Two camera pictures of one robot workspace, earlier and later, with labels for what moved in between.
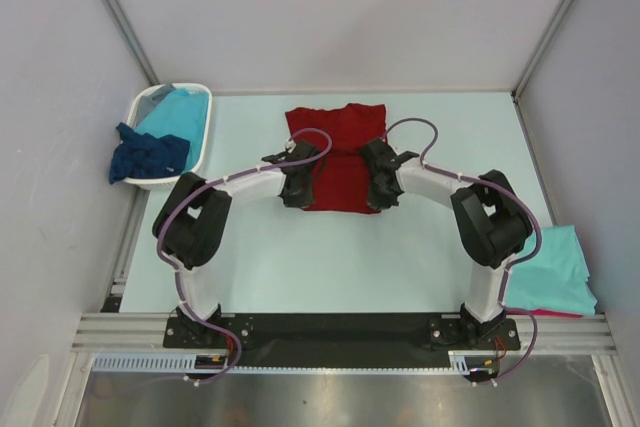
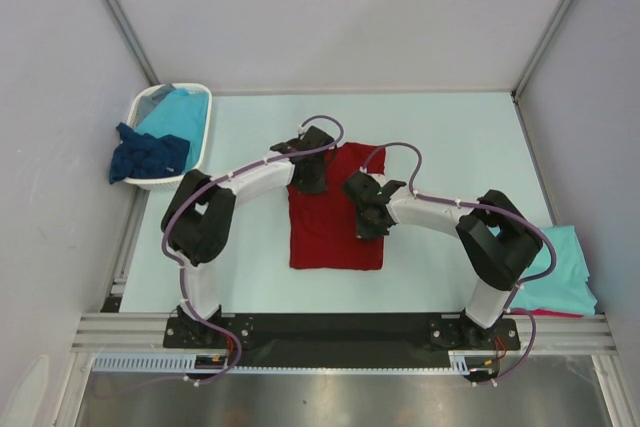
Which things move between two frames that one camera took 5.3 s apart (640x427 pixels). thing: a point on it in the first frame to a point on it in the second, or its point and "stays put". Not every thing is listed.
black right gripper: x=377 y=202 to x=363 y=232
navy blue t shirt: x=141 y=155 stays put
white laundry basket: x=156 y=183 stays put
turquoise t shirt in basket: x=183 y=112 stays put
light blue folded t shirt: x=554 y=278 stays put
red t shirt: x=341 y=179 to x=322 y=225
